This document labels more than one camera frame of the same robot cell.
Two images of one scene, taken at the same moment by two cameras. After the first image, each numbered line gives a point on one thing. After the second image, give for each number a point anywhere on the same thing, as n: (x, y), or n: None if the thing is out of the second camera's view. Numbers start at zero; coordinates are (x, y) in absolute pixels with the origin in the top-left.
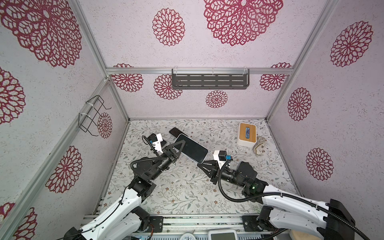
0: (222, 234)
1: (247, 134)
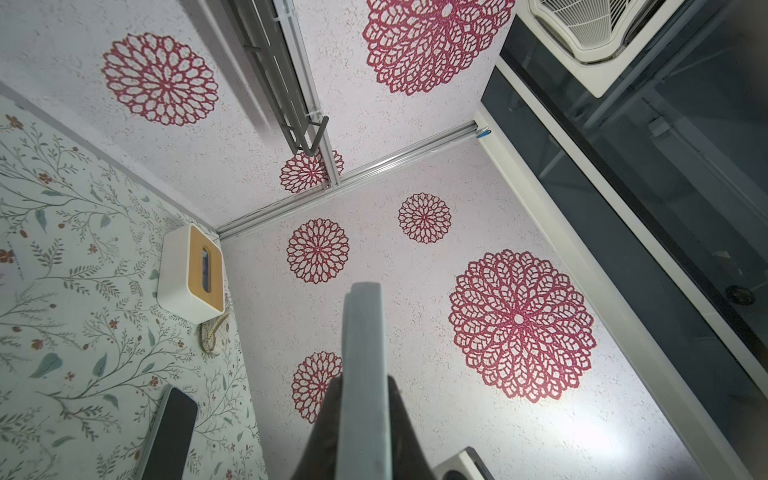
0: None
1: (191, 276)
